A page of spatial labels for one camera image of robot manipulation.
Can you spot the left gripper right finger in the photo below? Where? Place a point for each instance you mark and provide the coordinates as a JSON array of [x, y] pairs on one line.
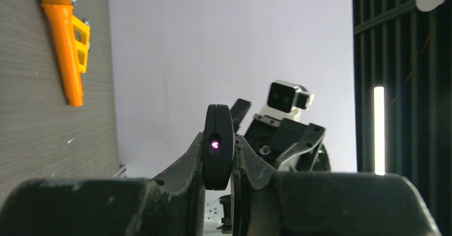
[[269, 202]]

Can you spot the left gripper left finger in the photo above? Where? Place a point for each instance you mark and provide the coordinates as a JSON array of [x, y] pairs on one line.
[[171, 203]]

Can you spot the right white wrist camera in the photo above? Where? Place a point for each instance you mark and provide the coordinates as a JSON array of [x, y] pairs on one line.
[[286, 100]]

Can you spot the black remote control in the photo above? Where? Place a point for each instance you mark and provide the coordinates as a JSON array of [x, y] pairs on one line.
[[217, 147]]

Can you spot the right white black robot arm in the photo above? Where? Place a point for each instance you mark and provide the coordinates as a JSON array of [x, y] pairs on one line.
[[288, 145]]

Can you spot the orange plastic handle tool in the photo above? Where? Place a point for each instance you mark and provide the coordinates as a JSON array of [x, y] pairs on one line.
[[59, 15]]

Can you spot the left bright light strip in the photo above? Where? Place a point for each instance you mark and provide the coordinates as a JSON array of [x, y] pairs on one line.
[[379, 131]]

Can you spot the yellow triangular plastic frame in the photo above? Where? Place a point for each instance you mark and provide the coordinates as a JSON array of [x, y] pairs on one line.
[[82, 43]]

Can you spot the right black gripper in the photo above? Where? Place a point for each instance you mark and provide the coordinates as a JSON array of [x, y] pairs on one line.
[[238, 113]]

